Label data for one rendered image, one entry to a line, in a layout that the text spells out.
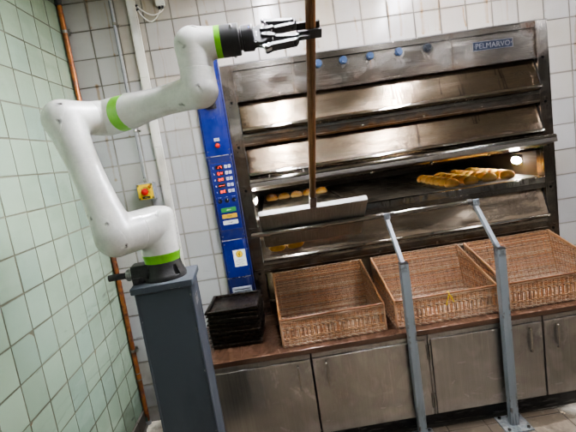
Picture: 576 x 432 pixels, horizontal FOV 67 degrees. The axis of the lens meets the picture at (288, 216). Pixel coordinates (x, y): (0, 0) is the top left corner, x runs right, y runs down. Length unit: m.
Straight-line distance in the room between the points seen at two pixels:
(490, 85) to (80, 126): 2.28
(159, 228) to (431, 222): 1.82
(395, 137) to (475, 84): 0.56
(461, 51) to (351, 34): 0.67
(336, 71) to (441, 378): 1.79
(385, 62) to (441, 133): 0.54
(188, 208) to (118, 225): 1.31
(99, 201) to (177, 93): 0.40
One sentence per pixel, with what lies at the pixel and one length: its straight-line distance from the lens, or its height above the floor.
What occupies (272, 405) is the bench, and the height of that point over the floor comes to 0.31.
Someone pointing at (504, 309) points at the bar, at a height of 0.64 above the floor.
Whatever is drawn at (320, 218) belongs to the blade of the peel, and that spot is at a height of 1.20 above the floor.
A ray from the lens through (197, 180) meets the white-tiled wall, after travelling 2.66.
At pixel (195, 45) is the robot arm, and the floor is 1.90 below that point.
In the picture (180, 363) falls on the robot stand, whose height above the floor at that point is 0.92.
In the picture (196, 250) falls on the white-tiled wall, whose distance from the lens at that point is 2.72.
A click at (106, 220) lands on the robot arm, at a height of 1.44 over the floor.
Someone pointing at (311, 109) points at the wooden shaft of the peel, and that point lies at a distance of 1.61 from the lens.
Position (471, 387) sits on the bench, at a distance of 2.63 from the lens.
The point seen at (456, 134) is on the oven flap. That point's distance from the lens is 2.86.
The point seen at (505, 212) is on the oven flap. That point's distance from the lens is 3.02.
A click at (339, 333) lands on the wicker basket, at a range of 2.34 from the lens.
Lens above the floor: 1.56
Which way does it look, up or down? 8 degrees down
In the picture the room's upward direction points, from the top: 9 degrees counter-clockwise
